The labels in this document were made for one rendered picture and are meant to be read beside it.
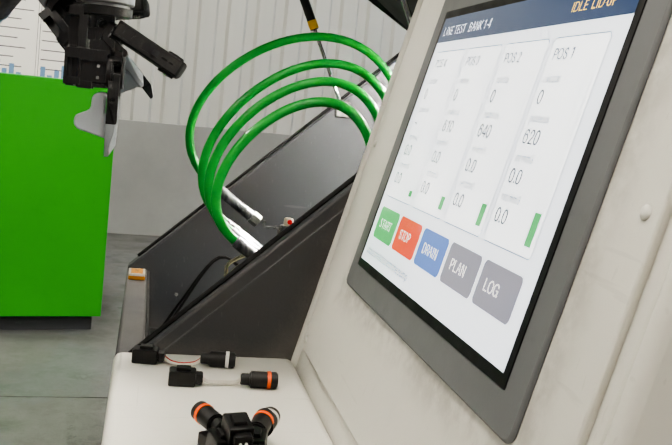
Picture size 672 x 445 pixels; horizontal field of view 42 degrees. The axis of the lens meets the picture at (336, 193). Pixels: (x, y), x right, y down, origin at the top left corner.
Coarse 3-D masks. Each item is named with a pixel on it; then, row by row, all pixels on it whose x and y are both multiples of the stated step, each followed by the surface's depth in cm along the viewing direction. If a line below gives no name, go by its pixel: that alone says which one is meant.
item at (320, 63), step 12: (312, 60) 136; (324, 60) 136; (336, 60) 136; (276, 72) 135; (288, 72) 135; (360, 72) 137; (264, 84) 134; (372, 84) 138; (252, 96) 134; (228, 108) 134; (240, 108) 134; (228, 120) 134; (216, 132) 133; (204, 156) 134; (204, 168) 134; (240, 228) 136; (252, 240) 137
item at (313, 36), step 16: (320, 32) 144; (256, 48) 142; (272, 48) 142; (368, 48) 145; (240, 64) 141; (384, 64) 146; (208, 96) 141; (192, 112) 141; (192, 128) 141; (192, 144) 141; (192, 160) 142
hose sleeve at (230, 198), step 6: (222, 192) 143; (228, 192) 143; (222, 198) 143; (228, 198) 143; (234, 198) 143; (234, 204) 143; (240, 204) 144; (240, 210) 144; (246, 210) 144; (252, 210) 145; (246, 216) 144
